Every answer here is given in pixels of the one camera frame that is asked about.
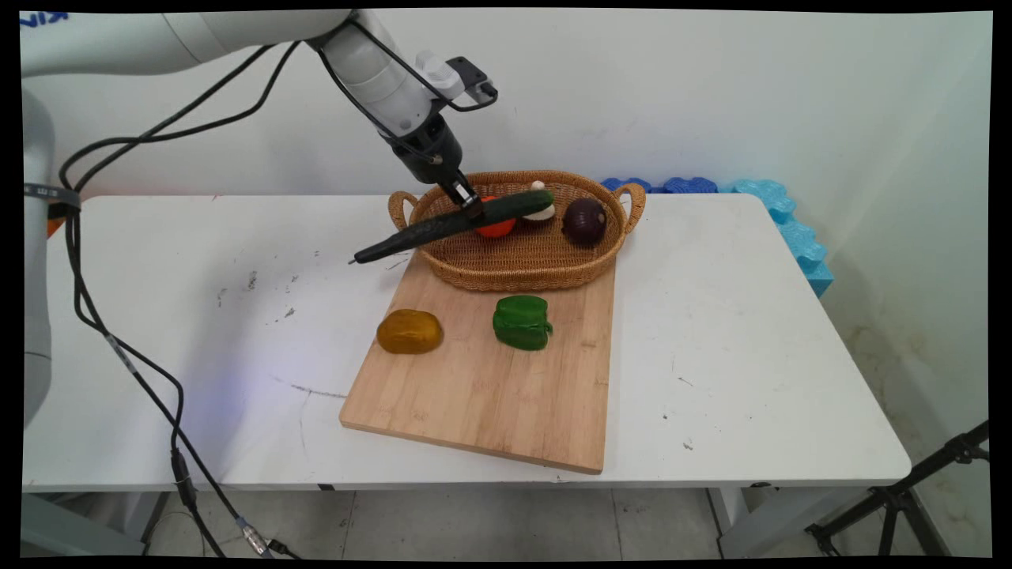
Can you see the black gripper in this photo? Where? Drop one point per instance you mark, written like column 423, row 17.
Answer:
column 427, row 154

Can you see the dark green toy cucumber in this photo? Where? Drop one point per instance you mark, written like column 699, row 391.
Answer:
column 419, row 231

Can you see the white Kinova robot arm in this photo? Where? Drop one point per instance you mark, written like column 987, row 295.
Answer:
column 237, row 32

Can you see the orange toy pumpkin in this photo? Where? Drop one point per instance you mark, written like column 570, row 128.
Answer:
column 498, row 229

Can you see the woven wicker basket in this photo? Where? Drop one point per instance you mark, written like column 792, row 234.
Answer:
column 522, row 253

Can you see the beige toy mushroom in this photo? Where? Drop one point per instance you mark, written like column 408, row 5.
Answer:
column 544, row 212

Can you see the dark purple toy onion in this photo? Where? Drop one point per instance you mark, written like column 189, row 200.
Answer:
column 585, row 221

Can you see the green toy bell pepper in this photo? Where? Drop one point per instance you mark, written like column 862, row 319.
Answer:
column 522, row 322

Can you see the yellow brown toy potato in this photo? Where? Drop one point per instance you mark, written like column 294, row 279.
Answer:
column 409, row 331

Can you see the wooden cutting board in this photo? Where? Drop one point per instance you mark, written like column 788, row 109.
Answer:
column 490, row 395

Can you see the dark blue foam mat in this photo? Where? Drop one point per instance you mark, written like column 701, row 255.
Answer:
column 680, row 186

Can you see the light blue foam mat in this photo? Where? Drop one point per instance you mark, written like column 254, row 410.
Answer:
column 798, row 237

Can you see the orange object behind table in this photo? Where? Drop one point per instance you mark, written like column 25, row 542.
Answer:
column 54, row 227

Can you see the white table leg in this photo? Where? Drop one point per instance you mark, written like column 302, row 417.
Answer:
column 759, row 521

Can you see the grey box under table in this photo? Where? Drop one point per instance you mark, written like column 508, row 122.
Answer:
column 71, row 525

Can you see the black tripod stand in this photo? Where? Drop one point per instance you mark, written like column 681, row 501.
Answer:
column 901, row 498

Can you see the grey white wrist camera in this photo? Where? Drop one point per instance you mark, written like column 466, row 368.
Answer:
column 458, row 79

